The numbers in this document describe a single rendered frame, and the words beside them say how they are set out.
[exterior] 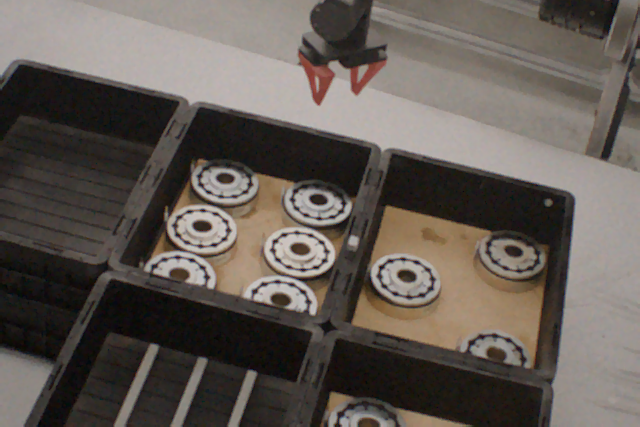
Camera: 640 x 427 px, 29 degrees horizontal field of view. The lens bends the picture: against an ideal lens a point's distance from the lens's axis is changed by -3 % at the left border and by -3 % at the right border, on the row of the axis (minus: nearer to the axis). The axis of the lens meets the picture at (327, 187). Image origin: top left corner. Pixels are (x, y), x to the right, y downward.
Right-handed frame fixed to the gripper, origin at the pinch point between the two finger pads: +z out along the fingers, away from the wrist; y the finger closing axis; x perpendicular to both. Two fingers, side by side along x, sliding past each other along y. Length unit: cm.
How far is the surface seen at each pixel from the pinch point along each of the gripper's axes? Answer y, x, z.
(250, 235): -10.6, 1.2, 23.3
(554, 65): 151, 94, 92
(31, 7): -10, 90, 35
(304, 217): -3.2, -1.3, 20.5
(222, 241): -16.8, -1.0, 20.5
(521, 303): 18.3, -27.7, 23.7
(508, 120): 135, 91, 105
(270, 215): -5.6, 3.8, 23.3
